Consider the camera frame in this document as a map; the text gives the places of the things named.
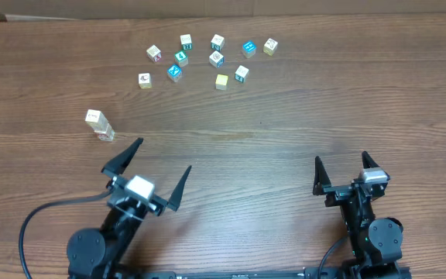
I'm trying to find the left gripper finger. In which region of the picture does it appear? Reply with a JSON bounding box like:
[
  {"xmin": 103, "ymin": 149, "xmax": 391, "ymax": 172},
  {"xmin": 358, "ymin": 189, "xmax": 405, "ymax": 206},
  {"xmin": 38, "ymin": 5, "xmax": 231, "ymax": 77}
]
[
  {"xmin": 167, "ymin": 166, "xmax": 192, "ymax": 212},
  {"xmin": 101, "ymin": 138, "xmax": 143, "ymax": 177}
]

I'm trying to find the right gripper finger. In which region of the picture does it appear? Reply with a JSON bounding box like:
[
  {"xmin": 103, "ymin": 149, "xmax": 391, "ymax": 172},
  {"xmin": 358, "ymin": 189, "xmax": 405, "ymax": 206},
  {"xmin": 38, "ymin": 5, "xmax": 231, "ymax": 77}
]
[
  {"xmin": 362, "ymin": 151, "xmax": 379, "ymax": 169},
  {"xmin": 313, "ymin": 156, "xmax": 331, "ymax": 195}
]

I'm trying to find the cream block red edge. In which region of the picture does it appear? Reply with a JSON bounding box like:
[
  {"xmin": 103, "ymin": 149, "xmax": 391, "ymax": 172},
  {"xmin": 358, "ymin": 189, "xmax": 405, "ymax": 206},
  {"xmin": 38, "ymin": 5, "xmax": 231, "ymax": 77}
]
[{"xmin": 96, "ymin": 130, "xmax": 115, "ymax": 142}]

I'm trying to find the cream block green R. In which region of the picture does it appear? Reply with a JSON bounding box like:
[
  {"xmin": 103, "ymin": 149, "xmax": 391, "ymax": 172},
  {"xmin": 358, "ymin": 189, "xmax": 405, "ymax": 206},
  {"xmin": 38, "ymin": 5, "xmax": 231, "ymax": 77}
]
[{"xmin": 94, "ymin": 124, "xmax": 114, "ymax": 137}]

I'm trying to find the blue P block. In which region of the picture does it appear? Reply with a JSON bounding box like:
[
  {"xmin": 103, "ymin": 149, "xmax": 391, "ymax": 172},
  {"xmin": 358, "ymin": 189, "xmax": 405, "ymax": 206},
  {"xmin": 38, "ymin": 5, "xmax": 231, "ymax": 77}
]
[{"xmin": 87, "ymin": 119, "xmax": 108, "ymax": 130}]

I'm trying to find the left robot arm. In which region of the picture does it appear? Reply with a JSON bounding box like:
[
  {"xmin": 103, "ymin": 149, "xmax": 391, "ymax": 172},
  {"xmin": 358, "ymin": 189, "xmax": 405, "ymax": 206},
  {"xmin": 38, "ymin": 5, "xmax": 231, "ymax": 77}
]
[{"xmin": 67, "ymin": 138, "xmax": 191, "ymax": 278}]

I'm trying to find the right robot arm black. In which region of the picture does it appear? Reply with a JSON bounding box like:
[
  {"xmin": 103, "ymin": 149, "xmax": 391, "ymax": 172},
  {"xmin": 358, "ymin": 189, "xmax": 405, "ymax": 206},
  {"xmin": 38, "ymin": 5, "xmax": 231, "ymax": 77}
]
[{"xmin": 313, "ymin": 151, "xmax": 410, "ymax": 278}]

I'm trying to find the cream block with red drawing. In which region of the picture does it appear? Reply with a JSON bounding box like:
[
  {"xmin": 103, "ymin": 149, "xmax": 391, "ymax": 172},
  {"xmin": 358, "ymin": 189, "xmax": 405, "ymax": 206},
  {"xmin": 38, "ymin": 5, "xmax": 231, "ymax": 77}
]
[{"xmin": 138, "ymin": 73, "xmax": 153, "ymax": 88}]

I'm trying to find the blue X block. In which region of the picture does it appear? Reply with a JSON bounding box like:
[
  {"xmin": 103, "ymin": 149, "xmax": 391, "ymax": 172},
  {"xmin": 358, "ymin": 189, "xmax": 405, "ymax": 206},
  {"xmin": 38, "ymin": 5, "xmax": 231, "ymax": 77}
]
[{"xmin": 166, "ymin": 64, "xmax": 183, "ymax": 82}]

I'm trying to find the block with red side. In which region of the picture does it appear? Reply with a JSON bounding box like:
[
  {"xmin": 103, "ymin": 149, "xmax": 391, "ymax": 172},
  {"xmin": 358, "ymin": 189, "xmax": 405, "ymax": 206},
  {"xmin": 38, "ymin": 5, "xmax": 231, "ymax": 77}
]
[{"xmin": 146, "ymin": 45, "xmax": 162, "ymax": 63}]

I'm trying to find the green number four block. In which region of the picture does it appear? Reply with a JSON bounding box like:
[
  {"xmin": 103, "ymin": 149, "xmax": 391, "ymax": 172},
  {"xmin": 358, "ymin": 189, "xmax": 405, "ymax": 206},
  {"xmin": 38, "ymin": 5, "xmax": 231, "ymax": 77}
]
[{"xmin": 174, "ymin": 50, "xmax": 188, "ymax": 67}]

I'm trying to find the cream block teal side lower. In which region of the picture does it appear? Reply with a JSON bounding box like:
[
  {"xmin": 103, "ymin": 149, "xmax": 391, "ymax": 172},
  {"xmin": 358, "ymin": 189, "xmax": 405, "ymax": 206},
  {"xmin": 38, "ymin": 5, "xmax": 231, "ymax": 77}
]
[{"xmin": 235, "ymin": 65, "xmax": 249, "ymax": 83}]

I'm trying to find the cream block teal side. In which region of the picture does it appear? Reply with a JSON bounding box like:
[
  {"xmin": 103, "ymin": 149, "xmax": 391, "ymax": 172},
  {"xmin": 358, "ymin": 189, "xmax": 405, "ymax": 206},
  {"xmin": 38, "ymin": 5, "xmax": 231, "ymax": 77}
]
[
  {"xmin": 211, "ymin": 34, "xmax": 225, "ymax": 51},
  {"xmin": 235, "ymin": 65, "xmax": 249, "ymax": 83}
]

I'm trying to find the cream block yellow side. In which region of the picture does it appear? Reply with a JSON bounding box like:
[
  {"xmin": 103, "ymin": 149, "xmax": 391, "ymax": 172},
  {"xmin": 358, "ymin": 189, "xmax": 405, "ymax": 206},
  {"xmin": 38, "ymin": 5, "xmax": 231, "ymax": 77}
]
[{"xmin": 263, "ymin": 38, "xmax": 278, "ymax": 56}]

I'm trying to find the block with green letter side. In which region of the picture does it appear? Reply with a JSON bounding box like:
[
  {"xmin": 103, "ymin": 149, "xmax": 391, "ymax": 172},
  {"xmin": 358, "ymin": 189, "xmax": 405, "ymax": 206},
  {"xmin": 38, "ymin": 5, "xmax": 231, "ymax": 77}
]
[{"xmin": 180, "ymin": 34, "xmax": 193, "ymax": 50}]

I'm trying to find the cream block blue side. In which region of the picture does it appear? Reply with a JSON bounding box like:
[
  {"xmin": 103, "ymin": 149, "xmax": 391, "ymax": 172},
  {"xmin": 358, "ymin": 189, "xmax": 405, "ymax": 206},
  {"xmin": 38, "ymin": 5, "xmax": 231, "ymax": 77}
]
[{"xmin": 209, "ymin": 50, "xmax": 225, "ymax": 68}]

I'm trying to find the blue top block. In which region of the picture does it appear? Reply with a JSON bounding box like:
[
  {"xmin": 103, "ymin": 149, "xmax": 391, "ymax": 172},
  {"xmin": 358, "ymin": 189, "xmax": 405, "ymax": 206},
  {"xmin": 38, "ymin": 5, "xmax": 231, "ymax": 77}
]
[{"xmin": 242, "ymin": 40, "xmax": 256, "ymax": 58}]

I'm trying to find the cream block teal side top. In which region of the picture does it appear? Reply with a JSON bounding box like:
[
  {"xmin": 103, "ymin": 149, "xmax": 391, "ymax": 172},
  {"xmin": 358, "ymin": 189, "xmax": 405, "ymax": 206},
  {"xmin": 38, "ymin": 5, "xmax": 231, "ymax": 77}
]
[{"xmin": 211, "ymin": 34, "xmax": 225, "ymax": 51}]

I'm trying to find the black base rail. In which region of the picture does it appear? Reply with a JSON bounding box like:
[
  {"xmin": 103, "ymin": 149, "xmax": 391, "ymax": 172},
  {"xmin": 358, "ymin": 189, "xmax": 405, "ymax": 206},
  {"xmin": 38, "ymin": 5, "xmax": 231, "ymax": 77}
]
[{"xmin": 67, "ymin": 265, "xmax": 413, "ymax": 279}]

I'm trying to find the cardboard wall panel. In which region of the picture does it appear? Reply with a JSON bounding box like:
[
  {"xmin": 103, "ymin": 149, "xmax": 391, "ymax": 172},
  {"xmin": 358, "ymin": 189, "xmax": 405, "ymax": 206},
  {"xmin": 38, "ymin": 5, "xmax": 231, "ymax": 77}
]
[{"xmin": 0, "ymin": 0, "xmax": 446, "ymax": 21}]

